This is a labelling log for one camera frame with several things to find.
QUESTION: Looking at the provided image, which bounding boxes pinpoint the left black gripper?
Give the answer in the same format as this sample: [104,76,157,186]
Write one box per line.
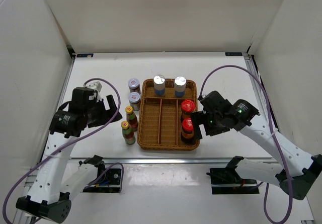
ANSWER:
[84,95,122,128]

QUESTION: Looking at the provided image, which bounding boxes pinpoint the purple lid jar far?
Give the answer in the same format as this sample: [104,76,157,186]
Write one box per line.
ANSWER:
[128,78,141,94]

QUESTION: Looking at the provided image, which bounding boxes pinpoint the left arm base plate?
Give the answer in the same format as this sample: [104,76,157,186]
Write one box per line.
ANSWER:
[83,168,123,193]

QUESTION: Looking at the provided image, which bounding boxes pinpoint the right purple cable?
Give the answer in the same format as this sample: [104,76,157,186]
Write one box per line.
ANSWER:
[199,64,294,223]

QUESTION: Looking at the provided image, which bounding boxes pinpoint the sauce bottle yellow cap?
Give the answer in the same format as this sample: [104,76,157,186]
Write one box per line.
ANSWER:
[125,106,138,131]
[121,121,136,144]

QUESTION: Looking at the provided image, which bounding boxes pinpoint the red lid chili jar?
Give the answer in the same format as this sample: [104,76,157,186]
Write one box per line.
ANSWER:
[181,118,195,145]
[181,99,196,121]

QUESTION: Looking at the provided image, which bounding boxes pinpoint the woven wicker divided basket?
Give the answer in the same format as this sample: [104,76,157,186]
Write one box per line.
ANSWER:
[137,79,200,151]

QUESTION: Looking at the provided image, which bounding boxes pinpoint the aluminium table rail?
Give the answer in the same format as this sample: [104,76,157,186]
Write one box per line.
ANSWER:
[67,157,277,165]

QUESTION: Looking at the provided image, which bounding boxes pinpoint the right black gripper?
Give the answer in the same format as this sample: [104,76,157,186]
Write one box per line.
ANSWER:
[190,110,230,141]

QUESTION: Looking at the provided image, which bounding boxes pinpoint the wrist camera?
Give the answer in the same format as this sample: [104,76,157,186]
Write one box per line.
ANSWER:
[198,91,232,114]
[68,82,102,112]

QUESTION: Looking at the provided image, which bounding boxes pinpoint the purple lid jar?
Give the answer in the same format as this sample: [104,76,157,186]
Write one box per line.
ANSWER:
[128,78,141,94]
[128,92,141,111]

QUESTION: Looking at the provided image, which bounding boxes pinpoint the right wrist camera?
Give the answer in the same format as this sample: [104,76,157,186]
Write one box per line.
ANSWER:
[198,91,232,114]

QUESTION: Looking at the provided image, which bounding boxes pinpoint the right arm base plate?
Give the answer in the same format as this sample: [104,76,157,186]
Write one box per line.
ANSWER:
[206,168,259,195]

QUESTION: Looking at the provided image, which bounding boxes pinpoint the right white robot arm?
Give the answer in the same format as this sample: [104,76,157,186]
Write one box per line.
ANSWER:
[191,97,321,200]

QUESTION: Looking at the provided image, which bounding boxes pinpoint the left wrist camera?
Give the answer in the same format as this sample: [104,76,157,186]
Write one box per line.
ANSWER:
[68,82,102,112]

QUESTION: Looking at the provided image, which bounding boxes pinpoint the silver lid spice jar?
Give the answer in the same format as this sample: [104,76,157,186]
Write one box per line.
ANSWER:
[153,74,166,97]
[174,76,187,98]

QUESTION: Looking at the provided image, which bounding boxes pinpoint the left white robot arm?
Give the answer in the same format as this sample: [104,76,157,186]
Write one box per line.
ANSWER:
[16,88,122,223]

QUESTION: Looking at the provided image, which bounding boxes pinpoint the purple lid jar near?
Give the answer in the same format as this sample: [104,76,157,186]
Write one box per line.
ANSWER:
[128,92,141,111]

